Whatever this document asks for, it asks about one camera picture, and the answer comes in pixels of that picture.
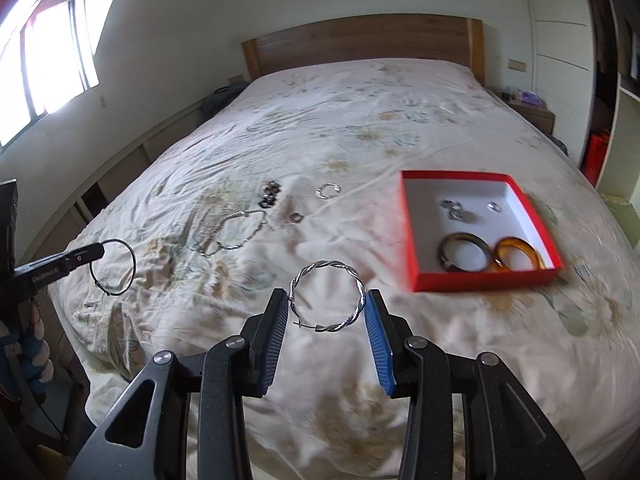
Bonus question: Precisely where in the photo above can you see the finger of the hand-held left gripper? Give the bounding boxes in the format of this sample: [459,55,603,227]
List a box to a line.
[14,242,106,287]

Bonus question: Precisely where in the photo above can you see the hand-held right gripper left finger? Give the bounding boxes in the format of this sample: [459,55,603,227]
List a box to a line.
[65,287,291,480]

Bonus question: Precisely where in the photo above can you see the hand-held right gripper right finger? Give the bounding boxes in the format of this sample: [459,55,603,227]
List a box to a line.
[364,289,586,480]

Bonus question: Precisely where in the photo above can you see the twisted silver hoop bracelet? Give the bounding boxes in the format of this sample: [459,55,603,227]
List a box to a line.
[289,261,367,335]

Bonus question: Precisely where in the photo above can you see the thin black hoop bracelet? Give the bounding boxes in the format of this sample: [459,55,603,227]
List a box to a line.
[90,239,137,296]

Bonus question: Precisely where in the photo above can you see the thin bead chain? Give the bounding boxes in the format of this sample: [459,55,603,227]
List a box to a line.
[192,227,223,259]

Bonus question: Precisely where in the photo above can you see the silver chain bracelet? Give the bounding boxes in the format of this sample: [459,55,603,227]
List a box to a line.
[215,208,268,252]

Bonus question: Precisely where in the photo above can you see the red jewelry box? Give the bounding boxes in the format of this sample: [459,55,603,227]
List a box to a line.
[399,170,565,293]

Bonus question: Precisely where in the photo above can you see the black bead bracelet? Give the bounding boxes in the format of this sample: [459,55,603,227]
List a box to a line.
[259,180,284,209]

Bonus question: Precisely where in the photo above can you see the person's left hand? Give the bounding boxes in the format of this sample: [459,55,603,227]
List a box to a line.
[5,302,55,386]

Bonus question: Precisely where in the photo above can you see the window bench cabinet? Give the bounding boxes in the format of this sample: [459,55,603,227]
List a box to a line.
[30,95,207,253]

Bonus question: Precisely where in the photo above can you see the dark brown bangle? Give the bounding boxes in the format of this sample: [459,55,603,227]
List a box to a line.
[438,232,492,274]

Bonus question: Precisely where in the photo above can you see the window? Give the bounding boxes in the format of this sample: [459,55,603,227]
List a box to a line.
[0,0,101,148]

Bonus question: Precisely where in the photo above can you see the amber bangle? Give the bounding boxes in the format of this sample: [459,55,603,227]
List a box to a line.
[492,236,546,275]

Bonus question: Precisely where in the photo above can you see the dark bag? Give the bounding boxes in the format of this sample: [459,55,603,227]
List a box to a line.
[200,85,246,121]

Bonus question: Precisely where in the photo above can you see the floral bedspread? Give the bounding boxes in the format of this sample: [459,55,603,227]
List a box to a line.
[50,57,640,480]

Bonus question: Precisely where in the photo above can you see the wooden nightstand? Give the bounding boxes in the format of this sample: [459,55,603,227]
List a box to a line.
[492,87,557,136]

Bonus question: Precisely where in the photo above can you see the red bag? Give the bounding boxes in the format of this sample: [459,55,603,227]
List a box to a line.
[582,130,612,187]

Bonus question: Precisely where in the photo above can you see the wooden headboard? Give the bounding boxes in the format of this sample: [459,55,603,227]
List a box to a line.
[241,14,485,83]

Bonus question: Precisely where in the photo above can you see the white open shelf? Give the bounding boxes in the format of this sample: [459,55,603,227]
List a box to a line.
[597,72,640,211]

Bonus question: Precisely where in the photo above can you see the white wardrobe doors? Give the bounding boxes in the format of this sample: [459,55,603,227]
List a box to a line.
[520,0,601,171]

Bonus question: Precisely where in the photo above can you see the hanging clothes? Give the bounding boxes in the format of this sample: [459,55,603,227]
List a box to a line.
[582,0,640,101]

